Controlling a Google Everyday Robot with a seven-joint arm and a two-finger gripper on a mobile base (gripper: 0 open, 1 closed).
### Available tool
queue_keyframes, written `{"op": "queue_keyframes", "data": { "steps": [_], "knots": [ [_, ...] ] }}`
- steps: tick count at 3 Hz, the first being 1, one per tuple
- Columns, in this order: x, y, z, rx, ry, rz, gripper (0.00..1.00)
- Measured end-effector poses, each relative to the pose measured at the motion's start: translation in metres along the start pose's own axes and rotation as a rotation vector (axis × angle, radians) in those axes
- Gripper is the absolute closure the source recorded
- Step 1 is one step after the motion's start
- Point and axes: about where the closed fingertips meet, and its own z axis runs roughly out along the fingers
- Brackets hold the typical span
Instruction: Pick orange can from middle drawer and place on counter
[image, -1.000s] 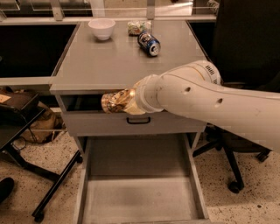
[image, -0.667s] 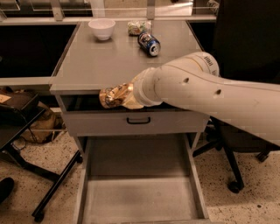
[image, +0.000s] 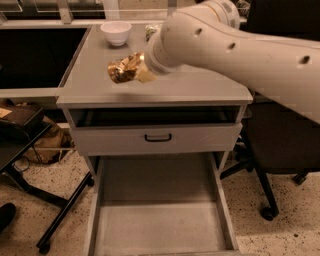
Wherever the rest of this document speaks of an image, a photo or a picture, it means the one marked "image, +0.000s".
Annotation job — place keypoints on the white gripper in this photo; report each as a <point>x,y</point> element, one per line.
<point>151,60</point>

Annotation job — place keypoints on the crushed orange can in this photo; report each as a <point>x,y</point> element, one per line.
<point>125,69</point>

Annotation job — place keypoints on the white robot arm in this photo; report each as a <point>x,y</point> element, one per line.
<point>207,35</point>

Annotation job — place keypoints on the grey drawer cabinet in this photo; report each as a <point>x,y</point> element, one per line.
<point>188,97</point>

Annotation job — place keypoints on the closed grey upper drawer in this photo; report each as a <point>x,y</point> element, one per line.
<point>129,140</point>

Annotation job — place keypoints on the open grey lower drawer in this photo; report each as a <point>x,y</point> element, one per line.
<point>159,205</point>

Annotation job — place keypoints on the green white snack bag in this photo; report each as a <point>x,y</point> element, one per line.
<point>151,29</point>

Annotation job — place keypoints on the white bowl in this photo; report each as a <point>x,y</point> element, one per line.
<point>116,32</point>

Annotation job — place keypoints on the brown bag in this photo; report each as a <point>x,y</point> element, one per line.
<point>22,120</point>

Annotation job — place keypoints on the black side table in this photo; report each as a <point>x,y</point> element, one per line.
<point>12,146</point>

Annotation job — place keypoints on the black office chair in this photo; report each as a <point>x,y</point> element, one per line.
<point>276,140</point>

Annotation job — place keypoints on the black shoe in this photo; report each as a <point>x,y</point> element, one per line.
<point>7,214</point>

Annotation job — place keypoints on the black drawer handle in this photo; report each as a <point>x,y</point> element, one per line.
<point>158,138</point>

